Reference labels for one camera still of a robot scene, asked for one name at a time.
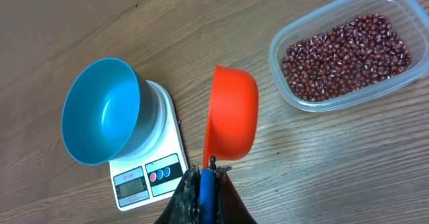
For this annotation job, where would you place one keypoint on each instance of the white digital kitchen scale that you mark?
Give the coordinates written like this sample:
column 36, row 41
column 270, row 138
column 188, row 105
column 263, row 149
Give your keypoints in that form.
column 152, row 172

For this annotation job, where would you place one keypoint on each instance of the orange measuring scoop blue handle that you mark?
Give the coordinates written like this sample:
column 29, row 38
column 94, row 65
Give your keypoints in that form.
column 230, row 129

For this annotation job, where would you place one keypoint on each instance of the red adzuki beans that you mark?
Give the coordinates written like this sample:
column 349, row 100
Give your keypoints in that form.
column 348, row 58

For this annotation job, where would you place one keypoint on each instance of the clear plastic food container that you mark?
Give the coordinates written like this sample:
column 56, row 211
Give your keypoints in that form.
column 408, row 19

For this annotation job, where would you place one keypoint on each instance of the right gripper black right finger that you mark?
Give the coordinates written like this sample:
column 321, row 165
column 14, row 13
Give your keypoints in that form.
column 229, row 208

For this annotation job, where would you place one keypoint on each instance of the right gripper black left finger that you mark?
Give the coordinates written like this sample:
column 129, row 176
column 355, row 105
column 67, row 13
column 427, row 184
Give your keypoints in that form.
column 183, row 207

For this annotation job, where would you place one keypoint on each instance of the blue plastic bowl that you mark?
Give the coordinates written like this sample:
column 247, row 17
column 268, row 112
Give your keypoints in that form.
column 108, row 113

